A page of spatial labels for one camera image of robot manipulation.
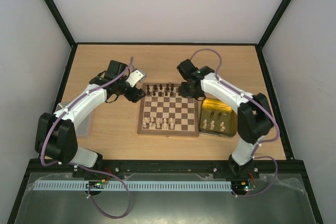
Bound wooden chess board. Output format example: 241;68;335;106
137;82;199;137

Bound yellow tin tray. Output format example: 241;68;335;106
199;99;237;138

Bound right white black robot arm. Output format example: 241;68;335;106
177;59;279;178

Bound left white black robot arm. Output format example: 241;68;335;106
35;60;146;168

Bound clear plastic sheet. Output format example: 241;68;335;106
15;173;315;223

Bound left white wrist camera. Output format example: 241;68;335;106
126;69;146;88

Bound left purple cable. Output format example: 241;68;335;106
40;56;134;219

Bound black aluminium frame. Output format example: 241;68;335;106
8;0;323;223

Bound grey slotted cable duct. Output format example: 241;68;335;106
33;180;232;192

